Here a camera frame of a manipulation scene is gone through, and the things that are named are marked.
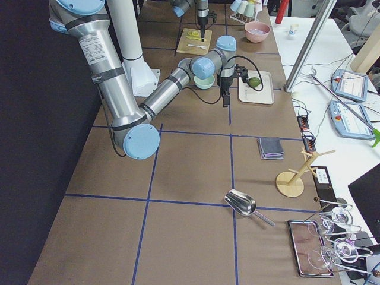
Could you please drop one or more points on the white plastic spoon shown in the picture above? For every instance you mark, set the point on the white plastic spoon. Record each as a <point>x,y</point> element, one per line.
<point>197,46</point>

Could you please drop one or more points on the green bowl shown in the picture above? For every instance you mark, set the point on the green bowl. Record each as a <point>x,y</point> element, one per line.
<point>204,84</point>

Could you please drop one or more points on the pink bowl with ice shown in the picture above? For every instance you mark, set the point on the pink bowl with ice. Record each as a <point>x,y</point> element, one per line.
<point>257,31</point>

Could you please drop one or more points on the lemon slice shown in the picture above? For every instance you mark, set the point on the lemon slice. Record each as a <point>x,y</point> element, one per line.
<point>193,33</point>

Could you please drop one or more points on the yellow plastic knife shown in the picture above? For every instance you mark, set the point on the yellow plastic knife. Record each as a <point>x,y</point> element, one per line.
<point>193,38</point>

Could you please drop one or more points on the bamboo cutting board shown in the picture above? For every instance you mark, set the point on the bamboo cutting board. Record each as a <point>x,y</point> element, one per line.
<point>182,45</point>

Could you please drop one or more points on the green lime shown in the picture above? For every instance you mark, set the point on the green lime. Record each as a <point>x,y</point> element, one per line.
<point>254,82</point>

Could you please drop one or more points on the cup rack with cups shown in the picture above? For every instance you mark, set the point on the cup rack with cups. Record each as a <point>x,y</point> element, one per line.
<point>245,11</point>

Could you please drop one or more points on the grey folded cloth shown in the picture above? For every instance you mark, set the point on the grey folded cloth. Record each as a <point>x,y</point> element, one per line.
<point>270,148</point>

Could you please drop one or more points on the red bottle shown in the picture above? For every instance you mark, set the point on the red bottle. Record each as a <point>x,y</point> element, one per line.
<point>281,11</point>

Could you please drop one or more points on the black power strip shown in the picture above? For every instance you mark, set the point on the black power strip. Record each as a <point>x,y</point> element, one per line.
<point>309,140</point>

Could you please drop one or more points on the metal grabber rod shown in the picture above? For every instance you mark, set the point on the metal grabber rod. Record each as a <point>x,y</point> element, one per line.
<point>362,119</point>

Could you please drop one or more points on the wooden mug tree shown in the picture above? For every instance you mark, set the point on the wooden mug tree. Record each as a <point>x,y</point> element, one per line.
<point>289,183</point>

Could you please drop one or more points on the steel scoop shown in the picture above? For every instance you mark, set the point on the steel scoop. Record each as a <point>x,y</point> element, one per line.
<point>245,205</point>

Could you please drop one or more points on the lower teach pendant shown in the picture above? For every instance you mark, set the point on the lower teach pendant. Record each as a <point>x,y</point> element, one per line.
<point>346,124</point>

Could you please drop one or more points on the teach pendant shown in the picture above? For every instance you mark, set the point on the teach pendant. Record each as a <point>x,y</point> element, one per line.
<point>350,85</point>
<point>346,124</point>

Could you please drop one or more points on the upper teach pendant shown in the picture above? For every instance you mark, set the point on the upper teach pendant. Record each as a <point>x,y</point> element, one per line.
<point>350,85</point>

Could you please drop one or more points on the wine glass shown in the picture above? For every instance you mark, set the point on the wine glass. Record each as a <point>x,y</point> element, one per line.
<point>337,221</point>
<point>341,251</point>

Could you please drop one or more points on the mirror steel tray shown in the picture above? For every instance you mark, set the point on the mirror steel tray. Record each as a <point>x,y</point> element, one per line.
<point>305,239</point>

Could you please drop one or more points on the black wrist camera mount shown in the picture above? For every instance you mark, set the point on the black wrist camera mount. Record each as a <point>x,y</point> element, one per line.
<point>241,72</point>

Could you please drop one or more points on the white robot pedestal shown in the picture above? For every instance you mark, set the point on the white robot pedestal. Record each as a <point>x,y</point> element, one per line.
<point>142,79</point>

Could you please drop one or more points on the aluminium frame post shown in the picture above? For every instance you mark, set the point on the aluminium frame post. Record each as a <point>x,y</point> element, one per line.
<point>318,24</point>

